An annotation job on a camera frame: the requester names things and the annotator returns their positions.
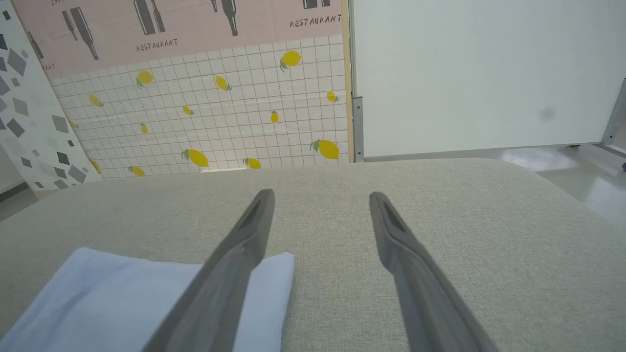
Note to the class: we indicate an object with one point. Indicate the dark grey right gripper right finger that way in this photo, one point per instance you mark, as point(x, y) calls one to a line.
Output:
point(420, 288)

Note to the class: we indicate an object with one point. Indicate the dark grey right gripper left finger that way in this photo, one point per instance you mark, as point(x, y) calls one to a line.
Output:
point(220, 288)

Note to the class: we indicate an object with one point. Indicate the light blue and white garment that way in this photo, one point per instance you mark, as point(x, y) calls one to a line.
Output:
point(112, 303)

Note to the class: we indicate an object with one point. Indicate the white box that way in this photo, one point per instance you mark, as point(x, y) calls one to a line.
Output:
point(222, 169)

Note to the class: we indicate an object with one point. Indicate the plain white partition board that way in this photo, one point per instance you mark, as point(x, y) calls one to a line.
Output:
point(479, 73)

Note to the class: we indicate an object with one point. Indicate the white terrazzo pattern panel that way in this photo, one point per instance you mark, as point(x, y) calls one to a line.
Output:
point(29, 127)

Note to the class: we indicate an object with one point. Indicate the grey metal partition leg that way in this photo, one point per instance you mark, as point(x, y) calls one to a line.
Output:
point(615, 117)

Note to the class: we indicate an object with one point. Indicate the grey metal partition bracket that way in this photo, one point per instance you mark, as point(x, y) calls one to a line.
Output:
point(358, 129)

